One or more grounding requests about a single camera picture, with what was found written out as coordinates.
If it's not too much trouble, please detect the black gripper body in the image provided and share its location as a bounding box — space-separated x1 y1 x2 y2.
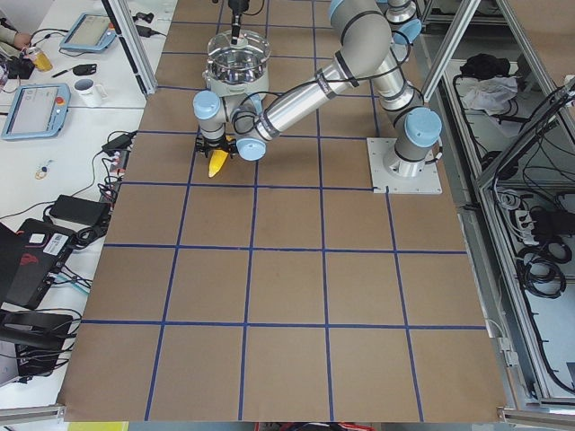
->
227 0 250 14
194 136 237 157

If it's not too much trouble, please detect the yellow corn cob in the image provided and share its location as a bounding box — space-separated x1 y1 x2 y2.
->
208 135 234 178

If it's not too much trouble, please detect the glass pot lid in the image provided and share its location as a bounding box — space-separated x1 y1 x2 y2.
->
206 30 270 84

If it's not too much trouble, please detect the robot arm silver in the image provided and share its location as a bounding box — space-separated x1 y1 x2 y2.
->
192 1 442 178

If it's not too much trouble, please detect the pale green electric pot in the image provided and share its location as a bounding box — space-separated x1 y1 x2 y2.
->
203 46 270 97

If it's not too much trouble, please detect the white mug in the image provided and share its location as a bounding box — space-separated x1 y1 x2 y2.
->
74 78 108 108

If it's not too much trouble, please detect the black power brick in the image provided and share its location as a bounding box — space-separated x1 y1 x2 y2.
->
49 195 111 226

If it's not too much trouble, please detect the black small pouch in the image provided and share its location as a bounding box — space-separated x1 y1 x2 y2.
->
72 63 97 76

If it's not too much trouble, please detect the teach pendant far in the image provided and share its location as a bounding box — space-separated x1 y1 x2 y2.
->
59 13 117 53

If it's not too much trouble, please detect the teach pendant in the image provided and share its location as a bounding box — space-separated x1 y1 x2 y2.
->
59 13 117 53
1 84 71 141

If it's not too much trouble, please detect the black pen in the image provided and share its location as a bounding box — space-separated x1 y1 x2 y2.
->
51 68 73 78

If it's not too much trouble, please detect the teach pendant near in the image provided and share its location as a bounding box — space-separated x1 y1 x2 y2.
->
1 84 71 141

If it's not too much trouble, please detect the aluminium frame post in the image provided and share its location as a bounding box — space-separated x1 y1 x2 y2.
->
102 0 157 97

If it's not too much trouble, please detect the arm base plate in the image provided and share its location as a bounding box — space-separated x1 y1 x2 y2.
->
367 137 442 195

